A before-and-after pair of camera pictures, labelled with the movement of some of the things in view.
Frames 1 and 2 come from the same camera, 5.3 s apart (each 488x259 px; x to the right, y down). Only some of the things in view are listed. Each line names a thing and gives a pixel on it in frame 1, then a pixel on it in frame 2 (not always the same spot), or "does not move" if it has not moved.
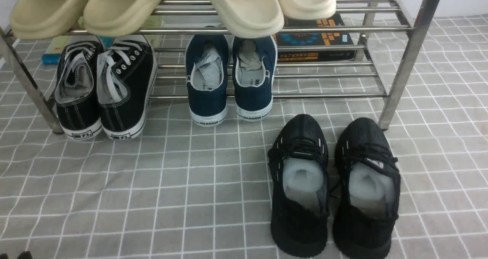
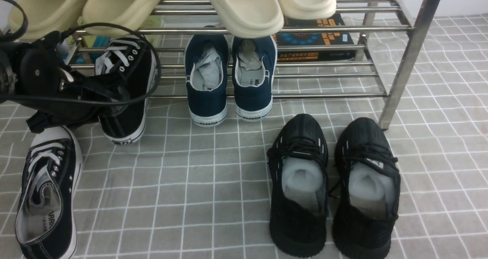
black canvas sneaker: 77,89 → 49,195
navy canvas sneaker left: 207,66 does not move
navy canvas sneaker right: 254,61 does not move
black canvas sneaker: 127,71 does not move
